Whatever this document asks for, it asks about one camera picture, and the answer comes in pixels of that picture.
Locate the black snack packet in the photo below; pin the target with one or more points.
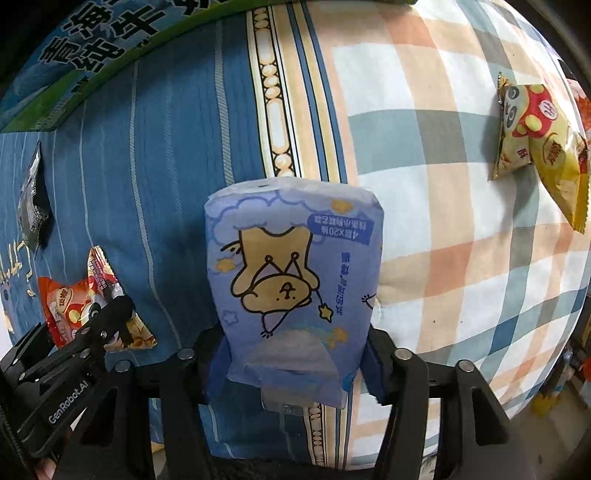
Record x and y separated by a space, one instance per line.
33 203

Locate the yellow plastic object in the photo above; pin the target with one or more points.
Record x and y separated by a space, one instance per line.
545 401

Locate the blue printed cardboard box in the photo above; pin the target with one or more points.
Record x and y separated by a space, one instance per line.
92 50

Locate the plaid quilt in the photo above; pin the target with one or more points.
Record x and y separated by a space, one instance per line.
438 184

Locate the person's left hand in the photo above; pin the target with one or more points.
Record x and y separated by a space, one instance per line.
46 470

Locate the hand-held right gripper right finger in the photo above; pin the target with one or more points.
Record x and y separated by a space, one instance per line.
375 369

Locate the yellow red panda snack packet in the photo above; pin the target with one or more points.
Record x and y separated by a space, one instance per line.
521 124

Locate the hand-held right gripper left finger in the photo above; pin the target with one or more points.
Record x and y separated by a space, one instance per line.
217 374

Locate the orange red snack packet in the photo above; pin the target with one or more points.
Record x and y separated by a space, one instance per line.
69 307

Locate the blue striped bed sheet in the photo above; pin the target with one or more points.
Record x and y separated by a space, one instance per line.
175 147

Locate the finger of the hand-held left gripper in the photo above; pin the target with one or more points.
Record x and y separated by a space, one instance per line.
111 316

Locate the purple cartoon tissue pack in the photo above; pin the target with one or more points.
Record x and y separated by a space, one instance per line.
291 277

